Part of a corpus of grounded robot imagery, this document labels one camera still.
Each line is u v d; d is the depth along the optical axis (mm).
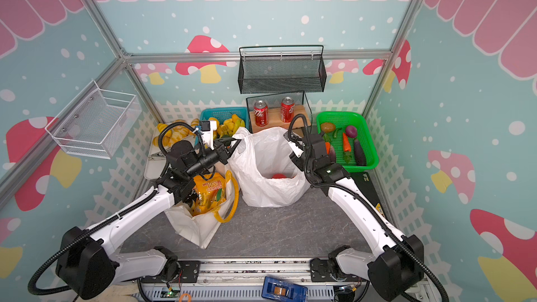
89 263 395
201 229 741
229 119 1163
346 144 1057
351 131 1117
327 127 1156
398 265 376
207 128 625
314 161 563
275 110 1057
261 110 895
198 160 612
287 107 918
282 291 658
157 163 1028
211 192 806
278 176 943
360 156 1023
